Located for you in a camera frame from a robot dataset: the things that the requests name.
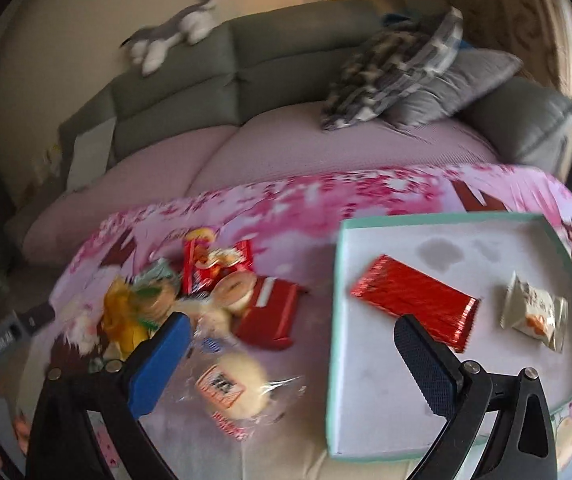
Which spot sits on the pink sofa seat cover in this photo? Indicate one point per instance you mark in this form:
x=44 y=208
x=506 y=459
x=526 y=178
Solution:
x=266 y=145

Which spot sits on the yellow snack packet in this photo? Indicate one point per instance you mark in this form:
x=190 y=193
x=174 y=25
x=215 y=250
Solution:
x=211 y=320
x=121 y=320

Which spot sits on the white orange snack packet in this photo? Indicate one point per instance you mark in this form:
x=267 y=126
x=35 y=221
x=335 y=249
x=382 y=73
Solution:
x=531 y=310

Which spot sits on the blue cloth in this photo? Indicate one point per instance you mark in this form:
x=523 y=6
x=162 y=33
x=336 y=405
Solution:
x=398 y=20

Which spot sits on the teal-edged cardboard box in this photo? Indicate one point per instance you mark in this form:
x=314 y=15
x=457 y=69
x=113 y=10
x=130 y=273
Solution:
x=406 y=410

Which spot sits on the plain grey pillow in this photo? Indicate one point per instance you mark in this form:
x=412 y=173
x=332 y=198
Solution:
x=456 y=85

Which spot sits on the dark patterned pillow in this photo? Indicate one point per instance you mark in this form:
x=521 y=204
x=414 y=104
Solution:
x=371 y=75

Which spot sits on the printed blanket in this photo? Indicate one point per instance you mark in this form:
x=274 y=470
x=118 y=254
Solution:
x=316 y=200

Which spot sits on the grey white checked pillow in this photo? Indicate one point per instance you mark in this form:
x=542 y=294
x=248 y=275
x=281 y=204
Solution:
x=441 y=45

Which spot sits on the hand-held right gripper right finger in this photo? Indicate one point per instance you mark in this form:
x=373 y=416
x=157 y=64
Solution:
x=423 y=365

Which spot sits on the grey sofa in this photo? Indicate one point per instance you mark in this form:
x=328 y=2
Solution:
x=276 y=60

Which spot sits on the red orange snack packet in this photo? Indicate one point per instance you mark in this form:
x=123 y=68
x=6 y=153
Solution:
x=211 y=260

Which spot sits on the clear bread packet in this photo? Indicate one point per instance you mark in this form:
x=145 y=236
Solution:
x=236 y=385

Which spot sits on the patterned curtain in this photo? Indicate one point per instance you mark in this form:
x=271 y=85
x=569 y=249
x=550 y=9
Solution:
x=516 y=10

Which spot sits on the white panel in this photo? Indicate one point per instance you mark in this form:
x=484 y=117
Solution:
x=91 y=152

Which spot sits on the dark red snack packet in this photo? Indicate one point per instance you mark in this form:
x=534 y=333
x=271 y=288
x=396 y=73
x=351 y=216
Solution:
x=271 y=315

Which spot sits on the grey white plush toy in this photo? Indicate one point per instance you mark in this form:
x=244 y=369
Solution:
x=176 y=30

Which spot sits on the red foil snack packet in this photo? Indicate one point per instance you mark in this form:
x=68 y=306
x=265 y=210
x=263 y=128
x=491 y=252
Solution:
x=406 y=290

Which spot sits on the green round pastry packet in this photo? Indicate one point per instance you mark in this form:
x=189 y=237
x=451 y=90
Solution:
x=158 y=302

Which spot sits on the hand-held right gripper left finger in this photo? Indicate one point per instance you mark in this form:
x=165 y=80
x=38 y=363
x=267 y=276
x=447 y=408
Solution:
x=158 y=365

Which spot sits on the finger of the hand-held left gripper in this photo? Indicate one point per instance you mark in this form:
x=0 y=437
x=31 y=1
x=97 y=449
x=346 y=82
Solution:
x=38 y=317

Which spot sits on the green white snack packet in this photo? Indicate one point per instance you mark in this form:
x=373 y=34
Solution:
x=156 y=272

